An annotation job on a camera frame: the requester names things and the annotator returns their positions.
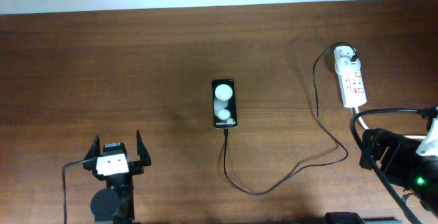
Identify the white power strip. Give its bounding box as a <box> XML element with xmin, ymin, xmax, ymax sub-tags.
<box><xmin>334</xmin><ymin>46</ymin><xmax>367</xmax><ymax>108</ymax></box>

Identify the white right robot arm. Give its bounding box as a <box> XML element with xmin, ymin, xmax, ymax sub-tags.
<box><xmin>359</xmin><ymin>129</ymin><xmax>437</xmax><ymax>215</ymax></box>

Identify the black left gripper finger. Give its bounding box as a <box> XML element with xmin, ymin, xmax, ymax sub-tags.
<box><xmin>84</xmin><ymin>136</ymin><xmax>101</xmax><ymax>160</ymax></box>
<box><xmin>136</xmin><ymin>130</ymin><xmax>151</xmax><ymax>166</ymax></box>

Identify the black Galaxy smartphone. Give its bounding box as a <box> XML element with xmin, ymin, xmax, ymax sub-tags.
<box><xmin>211</xmin><ymin>79</ymin><xmax>238</xmax><ymax>129</ymax></box>

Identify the black charger cable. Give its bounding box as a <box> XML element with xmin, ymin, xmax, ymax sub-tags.
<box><xmin>222</xmin><ymin>41</ymin><xmax>359</xmax><ymax>197</ymax></box>

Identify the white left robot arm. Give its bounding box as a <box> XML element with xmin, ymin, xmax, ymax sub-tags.
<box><xmin>83</xmin><ymin>131</ymin><xmax>151</xmax><ymax>224</ymax></box>

